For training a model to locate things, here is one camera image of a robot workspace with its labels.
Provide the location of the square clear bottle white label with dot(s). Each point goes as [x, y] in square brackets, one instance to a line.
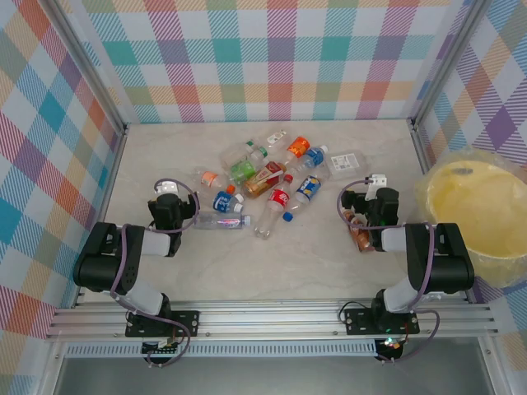
[346, 162]

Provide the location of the brown plastic bottle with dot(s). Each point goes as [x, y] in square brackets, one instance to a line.
[360, 239]

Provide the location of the blue yellow label bottle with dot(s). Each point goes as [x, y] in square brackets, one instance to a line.
[309, 187]

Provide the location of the clear bottle orange label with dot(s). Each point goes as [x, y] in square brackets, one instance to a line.
[208, 177]

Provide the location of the small blue label bottle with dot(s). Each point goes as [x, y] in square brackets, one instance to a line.
[222, 201]

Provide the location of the clear bottle purple label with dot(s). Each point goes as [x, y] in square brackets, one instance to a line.
[222, 223]

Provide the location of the blue label bottle white cap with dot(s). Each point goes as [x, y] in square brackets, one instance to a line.
[315, 156]

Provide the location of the red label cola bottle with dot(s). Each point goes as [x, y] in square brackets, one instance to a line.
[280, 197]

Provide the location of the orange label plastic bottle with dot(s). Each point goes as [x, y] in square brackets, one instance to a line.
[298, 147]

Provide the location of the crushed clear plastic bottle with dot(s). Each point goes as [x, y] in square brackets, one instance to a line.
[234, 156]

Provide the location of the green label plastic bottle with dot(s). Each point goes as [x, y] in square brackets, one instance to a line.
[243, 168]

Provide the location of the amber tea bottle red label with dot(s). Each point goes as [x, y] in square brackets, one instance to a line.
[263, 181]

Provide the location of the small clear bottle white label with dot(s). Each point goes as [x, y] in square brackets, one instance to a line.
[275, 138]

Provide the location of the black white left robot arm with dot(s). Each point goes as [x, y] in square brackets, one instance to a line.
[103, 263]

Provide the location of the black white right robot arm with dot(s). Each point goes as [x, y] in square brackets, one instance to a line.
[444, 263]

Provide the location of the translucent yellowish plastic bin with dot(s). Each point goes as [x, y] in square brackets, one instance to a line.
[494, 205]

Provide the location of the small black controller board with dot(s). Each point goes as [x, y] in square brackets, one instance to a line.
[389, 347]
[158, 349]

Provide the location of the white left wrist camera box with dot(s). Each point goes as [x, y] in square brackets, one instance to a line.
[166, 189]

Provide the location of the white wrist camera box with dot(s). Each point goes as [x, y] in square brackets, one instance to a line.
[376, 182]
[166, 189]

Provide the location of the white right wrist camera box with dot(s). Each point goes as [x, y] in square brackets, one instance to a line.
[376, 182]

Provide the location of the aluminium side rail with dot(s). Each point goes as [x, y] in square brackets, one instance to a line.
[113, 164]
[420, 148]

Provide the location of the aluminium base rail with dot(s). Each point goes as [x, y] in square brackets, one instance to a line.
[267, 317]

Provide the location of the aluminium frame post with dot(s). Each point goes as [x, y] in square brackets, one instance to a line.
[86, 66]
[453, 61]

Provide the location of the aluminium frame leg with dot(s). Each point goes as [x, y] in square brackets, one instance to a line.
[51, 370]
[496, 370]

